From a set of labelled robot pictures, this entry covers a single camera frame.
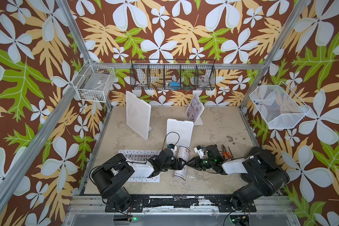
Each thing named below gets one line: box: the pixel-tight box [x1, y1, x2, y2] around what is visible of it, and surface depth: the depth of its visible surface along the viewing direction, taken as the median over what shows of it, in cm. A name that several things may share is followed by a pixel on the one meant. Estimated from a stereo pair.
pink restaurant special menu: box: [185, 94, 205, 124], surface depth 103 cm
